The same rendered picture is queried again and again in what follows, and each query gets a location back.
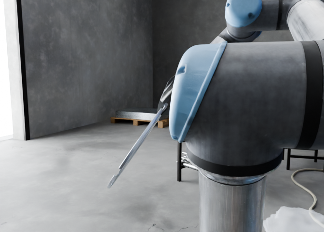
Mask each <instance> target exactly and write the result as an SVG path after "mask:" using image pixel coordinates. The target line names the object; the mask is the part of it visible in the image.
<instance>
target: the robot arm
mask: <svg viewBox="0 0 324 232"><path fill-rule="evenodd" d="M225 18H226V21H227V27H226V28H225V29H224V30H223V31H222V32H221V33H220V34H219V35H218V36H217V37H216V38H215V39H214V40H213V41H212V42H211V43H210V44H202V45H195V46H192V47H190V48H189V49H188V50H187V51H186V52H185V53H184V54H183V56H182V58H181V60H180V63H179V65H178V68H177V72H176V75H175V76H173V77H172V78H171V79H170V80H169V82H168V83H167V86H166V88H165V90H164V92H163V94H162V96H161V98H160V101H159V104H158V109H157V112H158V111H159V110H160V109H161V108H163V107H164V104H165V103H166V102H168V101H169V99H170V97H171V104H170V107H169V108H167V109H165V110H164V111H163V113H162V114H161V115H162V116H164V115H169V129H170V133H171V137H172V139H173V140H177V141H178V142H179V143H183V141H185V142H186V153H187V158H188V160H189V161H190V163H191V164H192V165H194V166H195V167H196V168H198V170H199V209H200V232H262V228H263V216H264V204H265V192H266V181H267V175H268V174H270V173H271V172H273V171H275V170H276V169H277V168H278V167H279V166H280V164H281V162H282V157H283V148H290V149H307V150H324V0H228V1H227V3H226V11H225ZM274 30H290V32H291V34H292V36H293V38H294V40H295V41H275V42H252V41H253V40H254V39H256V38H257V37H258V36H259V35H260V34H261V32H262V31H274Z"/></svg>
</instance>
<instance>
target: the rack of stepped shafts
mask: <svg viewBox="0 0 324 232"><path fill-rule="evenodd" d="M182 154H185V156H184V157H182ZM186 154H187V153H186V152H184V151H183V152H182V143H179V142H178V141H177V181H179V182H180V181H181V169H183V168H185V167H187V168H190V169H193V170H196V171H199V170H198V168H196V167H195V166H194V165H192V164H191V163H190V161H189V160H188V158H187V156H186ZM182 159H183V160H182Z"/></svg>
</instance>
